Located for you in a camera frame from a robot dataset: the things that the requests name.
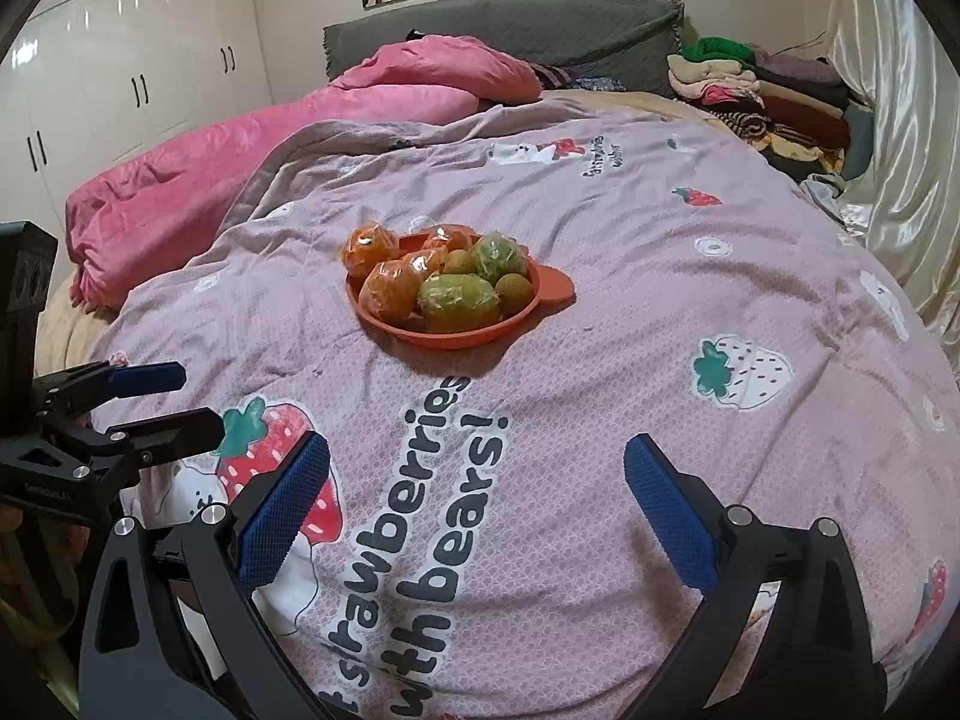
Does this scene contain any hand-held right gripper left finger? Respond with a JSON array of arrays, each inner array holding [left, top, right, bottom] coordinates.
[[79, 431, 332, 720]]

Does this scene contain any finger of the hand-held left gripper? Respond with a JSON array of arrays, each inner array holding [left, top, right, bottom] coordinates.
[[34, 360, 187, 413], [75, 406, 226, 467]]

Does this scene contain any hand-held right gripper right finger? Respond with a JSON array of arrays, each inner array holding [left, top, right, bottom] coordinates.
[[624, 433, 890, 720]]

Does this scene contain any plastic-wrapped orange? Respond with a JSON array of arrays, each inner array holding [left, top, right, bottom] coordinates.
[[358, 259, 443, 323], [343, 221, 401, 278], [422, 223, 475, 254]]

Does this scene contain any orange plastic plate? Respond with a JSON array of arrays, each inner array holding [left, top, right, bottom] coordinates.
[[345, 229, 577, 350]]

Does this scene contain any plastic-wrapped green fruit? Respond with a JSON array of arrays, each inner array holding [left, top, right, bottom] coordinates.
[[470, 234, 530, 280], [416, 272, 500, 335]]

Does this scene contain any person's left hand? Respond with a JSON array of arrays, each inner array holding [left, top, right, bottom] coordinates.
[[64, 521, 95, 567]]

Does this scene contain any mauve strawberry printed blanket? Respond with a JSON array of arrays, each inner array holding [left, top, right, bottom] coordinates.
[[97, 94, 960, 720]]

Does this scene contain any pink quilt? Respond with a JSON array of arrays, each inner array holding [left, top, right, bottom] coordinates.
[[66, 36, 542, 308]]

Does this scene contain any white wardrobe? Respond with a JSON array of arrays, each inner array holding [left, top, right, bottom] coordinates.
[[0, 0, 275, 241]]

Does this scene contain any grey crumpled cloth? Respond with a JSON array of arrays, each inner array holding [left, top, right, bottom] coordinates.
[[801, 172, 848, 215]]

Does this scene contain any pile of folded clothes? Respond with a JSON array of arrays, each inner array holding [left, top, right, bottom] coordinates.
[[667, 36, 875, 181]]

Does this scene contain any dark patterned pillow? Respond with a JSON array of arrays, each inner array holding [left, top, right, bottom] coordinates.
[[529, 64, 623, 93]]

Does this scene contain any cream satin curtain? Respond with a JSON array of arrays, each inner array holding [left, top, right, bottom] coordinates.
[[821, 0, 960, 391]]

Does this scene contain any grey padded headboard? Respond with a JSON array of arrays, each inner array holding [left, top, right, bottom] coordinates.
[[322, 0, 685, 95]]

